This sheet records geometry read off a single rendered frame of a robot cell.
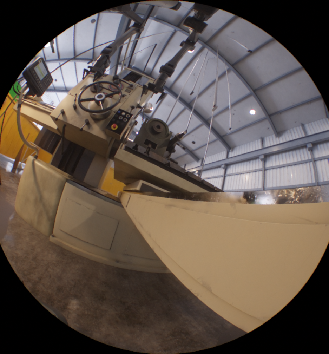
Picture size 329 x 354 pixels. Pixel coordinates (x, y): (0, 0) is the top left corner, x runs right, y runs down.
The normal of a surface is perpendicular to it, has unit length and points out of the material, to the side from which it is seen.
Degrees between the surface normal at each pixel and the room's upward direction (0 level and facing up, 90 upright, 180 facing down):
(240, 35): 169
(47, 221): 90
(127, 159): 90
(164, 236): 90
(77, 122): 90
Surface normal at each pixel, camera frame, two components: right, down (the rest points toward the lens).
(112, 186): 0.41, -0.11
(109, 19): -0.15, 0.97
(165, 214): -0.85, -0.40
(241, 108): -0.48, 0.82
